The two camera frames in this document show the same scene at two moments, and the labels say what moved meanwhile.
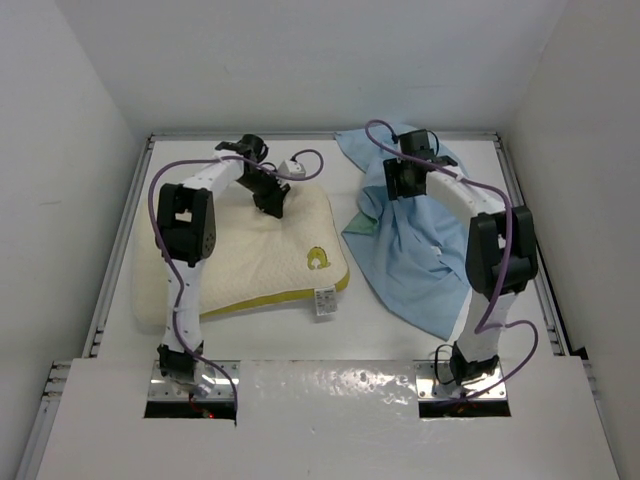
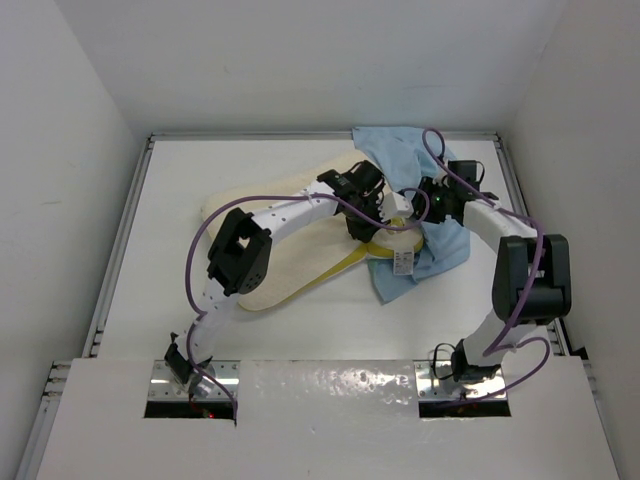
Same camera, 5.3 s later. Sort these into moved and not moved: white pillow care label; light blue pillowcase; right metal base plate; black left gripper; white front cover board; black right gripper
Moved: black left gripper; light blue pillowcase; white pillow care label; black right gripper
Not moved: white front cover board; right metal base plate
